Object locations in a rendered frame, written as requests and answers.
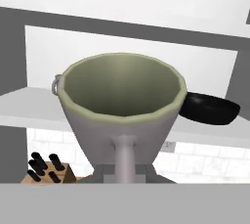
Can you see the pale green stemmed glass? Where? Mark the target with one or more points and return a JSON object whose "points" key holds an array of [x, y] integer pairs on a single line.
{"points": [[123, 130]]}

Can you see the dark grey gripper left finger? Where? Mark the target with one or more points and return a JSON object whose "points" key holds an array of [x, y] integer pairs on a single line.
{"points": [[103, 173]]}

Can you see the small grey glass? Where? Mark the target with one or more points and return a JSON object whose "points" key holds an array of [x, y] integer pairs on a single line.
{"points": [[55, 85]]}

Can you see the grey wall socket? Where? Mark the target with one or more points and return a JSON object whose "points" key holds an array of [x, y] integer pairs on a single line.
{"points": [[168, 146]]}

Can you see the black bowl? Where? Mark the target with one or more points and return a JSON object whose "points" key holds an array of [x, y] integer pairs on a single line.
{"points": [[211, 110]]}

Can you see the wooden knife block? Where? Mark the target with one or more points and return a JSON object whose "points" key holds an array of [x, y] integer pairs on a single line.
{"points": [[66, 172]]}

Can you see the white open cabinet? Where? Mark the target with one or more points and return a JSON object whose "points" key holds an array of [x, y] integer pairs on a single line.
{"points": [[39, 52]]}

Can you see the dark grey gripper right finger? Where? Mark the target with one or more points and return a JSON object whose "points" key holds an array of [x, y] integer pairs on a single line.
{"points": [[146, 173]]}

